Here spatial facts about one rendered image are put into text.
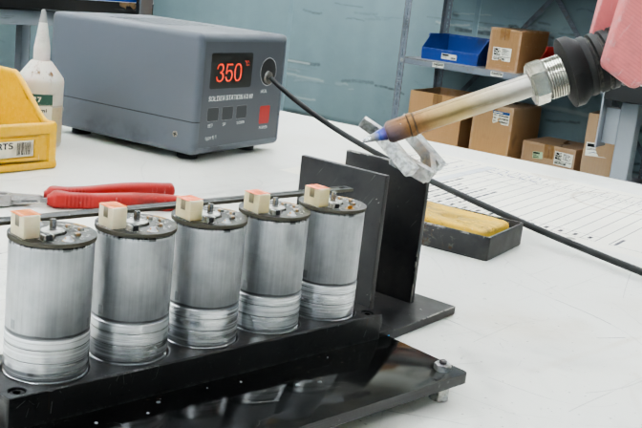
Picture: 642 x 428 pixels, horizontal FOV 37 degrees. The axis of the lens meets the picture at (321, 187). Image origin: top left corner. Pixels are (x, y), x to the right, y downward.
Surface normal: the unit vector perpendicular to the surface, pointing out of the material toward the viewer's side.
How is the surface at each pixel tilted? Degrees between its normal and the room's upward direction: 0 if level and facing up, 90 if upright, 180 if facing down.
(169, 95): 90
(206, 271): 90
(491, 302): 0
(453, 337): 0
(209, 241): 90
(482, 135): 86
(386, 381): 0
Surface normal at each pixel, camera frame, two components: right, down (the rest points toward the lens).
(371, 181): -0.61, 0.10
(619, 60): -0.13, 0.33
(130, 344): 0.27, 0.23
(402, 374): 0.11, -0.97
